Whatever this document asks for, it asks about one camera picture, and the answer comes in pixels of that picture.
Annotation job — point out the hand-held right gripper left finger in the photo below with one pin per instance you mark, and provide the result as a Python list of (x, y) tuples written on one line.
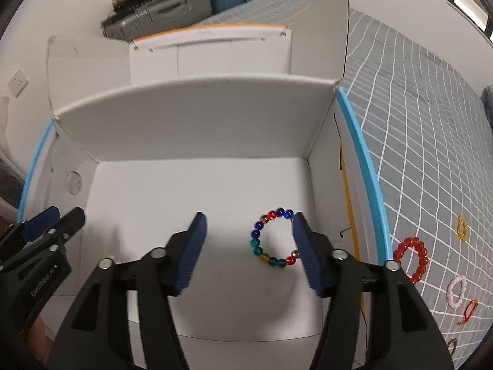
[(190, 254)]

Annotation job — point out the blue striped quilt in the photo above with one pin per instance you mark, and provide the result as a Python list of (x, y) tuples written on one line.
[(488, 104)]

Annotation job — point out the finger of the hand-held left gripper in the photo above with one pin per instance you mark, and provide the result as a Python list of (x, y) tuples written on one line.
[(40, 220), (71, 221)]

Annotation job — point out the person's left forearm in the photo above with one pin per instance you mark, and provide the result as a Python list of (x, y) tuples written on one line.
[(38, 343)]

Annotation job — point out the white wall socket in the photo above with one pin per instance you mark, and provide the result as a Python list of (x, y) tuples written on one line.
[(18, 82)]

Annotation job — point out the white cardboard box blue edge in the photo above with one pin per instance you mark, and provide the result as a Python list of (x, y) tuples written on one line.
[(192, 131)]

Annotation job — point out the grey checked bed sheet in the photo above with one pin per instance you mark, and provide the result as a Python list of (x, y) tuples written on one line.
[(416, 123)]

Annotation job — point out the grey hard suitcase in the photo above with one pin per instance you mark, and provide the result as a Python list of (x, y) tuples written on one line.
[(173, 7)]

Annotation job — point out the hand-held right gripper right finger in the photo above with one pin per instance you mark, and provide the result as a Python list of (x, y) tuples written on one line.
[(308, 254)]

